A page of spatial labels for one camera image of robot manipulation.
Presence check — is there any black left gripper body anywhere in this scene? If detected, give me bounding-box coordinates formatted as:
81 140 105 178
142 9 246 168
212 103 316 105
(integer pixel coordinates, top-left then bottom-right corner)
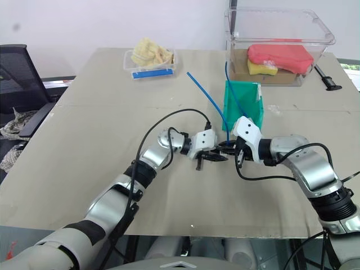
196 150 215 161

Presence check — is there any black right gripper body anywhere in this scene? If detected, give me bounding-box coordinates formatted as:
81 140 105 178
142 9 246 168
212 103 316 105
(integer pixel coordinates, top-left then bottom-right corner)
234 137 250 169

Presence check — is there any blue cable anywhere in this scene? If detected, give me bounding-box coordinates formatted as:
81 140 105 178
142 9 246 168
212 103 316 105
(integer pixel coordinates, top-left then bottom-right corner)
224 61 249 118
186 71 233 146

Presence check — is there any green plastic bin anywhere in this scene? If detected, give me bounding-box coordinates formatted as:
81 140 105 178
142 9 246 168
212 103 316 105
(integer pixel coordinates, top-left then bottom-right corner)
222 80 266 133

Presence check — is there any yellow sponge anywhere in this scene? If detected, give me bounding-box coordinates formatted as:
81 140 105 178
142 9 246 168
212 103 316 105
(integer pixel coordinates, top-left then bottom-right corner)
247 59 279 77

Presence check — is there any grey rounded shape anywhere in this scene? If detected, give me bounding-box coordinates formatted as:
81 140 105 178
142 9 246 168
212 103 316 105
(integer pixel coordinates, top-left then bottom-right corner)
223 238 255 267

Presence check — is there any blue box lid clip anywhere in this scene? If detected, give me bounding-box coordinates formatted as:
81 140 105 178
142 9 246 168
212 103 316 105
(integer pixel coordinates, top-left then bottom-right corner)
131 69 174 80

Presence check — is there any grey robot torso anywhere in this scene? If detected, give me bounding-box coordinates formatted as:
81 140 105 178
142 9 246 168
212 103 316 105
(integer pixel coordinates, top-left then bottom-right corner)
111 254 255 270

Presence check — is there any red sponge cloth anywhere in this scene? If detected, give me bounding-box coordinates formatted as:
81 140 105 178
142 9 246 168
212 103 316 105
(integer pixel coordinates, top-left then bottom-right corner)
247 43 315 75

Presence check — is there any black hand tool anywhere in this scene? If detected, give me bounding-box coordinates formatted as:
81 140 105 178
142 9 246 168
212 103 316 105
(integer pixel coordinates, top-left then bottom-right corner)
314 65 343 92

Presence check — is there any pale yellow crumpled cloth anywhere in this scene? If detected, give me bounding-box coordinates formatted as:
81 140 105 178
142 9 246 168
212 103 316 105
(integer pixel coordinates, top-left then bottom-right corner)
130 37 174 68

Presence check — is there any small clear plastic box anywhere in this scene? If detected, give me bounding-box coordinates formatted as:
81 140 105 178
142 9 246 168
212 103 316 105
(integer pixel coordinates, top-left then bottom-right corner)
123 48 179 81

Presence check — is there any large clear plastic container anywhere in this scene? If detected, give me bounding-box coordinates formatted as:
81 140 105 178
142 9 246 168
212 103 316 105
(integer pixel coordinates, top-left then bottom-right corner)
223 7 336 88

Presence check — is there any patterned grey cloth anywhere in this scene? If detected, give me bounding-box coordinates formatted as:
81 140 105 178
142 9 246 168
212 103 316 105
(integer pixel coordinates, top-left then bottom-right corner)
0 107 39 172

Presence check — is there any black mesh office chair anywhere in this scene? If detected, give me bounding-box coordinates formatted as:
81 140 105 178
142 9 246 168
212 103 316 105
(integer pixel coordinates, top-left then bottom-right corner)
0 43 77 139

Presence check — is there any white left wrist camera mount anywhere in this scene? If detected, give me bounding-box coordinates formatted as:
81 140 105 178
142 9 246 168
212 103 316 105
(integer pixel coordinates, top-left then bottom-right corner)
190 128 219 160

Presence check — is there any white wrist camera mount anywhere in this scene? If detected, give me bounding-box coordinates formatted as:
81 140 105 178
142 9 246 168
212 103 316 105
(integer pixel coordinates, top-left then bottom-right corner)
231 116 264 164
190 128 219 160

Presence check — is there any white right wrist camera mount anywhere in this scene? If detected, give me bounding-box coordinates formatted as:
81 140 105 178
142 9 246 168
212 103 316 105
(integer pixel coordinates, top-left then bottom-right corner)
231 116 264 164

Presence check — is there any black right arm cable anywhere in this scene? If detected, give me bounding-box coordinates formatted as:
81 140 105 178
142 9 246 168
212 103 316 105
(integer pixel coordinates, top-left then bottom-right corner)
235 142 334 181

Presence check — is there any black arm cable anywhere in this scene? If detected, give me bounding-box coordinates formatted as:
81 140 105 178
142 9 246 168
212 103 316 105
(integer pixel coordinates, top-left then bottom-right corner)
235 142 334 181
106 109 213 261

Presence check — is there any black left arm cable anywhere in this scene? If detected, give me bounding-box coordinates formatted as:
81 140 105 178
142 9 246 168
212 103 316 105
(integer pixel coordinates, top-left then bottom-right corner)
106 109 213 261

